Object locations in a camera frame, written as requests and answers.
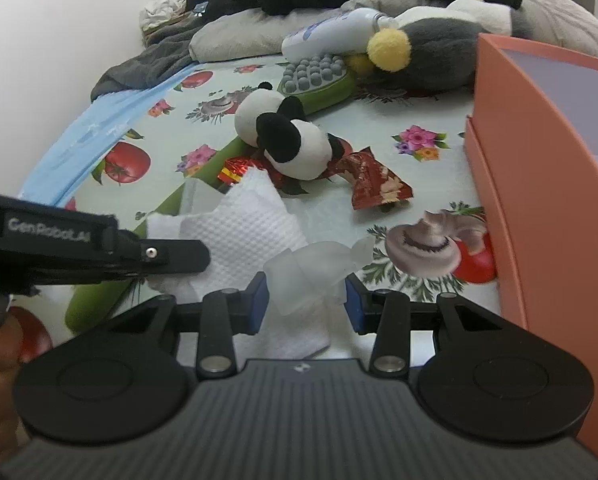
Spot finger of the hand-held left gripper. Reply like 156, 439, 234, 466
111, 232, 211, 277

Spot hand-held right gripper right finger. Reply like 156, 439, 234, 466
345, 274, 512, 380

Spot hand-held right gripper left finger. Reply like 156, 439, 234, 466
96, 272, 270, 380

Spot translucent plastic bag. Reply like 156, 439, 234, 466
264, 237, 376, 317

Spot white paper tissue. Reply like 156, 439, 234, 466
146, 167, 332, 361

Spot red snack packet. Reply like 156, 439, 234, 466
324, 146, 414, 209

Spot panda plush toy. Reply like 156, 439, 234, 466
235, 82, 347, 181

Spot orange cardboard box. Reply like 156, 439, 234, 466
465, 32, 598, 448

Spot red foil candy wrapper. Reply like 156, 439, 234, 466
218, 156, 266, 187

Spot fruit printed tablecloth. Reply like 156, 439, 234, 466
21, 57, 502, 363

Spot dark grey blanket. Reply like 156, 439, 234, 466
91, 10, 214, 103

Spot grey duvet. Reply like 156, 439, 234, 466
189, 0, 598, 63

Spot white crumpled clothes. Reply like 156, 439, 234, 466
139, 0, 190, 37

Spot grey penguin plush toy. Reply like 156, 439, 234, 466
349, 0, 516, 95

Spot white bottle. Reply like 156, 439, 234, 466
281, 8, 394, 61

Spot green long-handled massage brush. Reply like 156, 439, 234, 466
64, 54, 360, 342

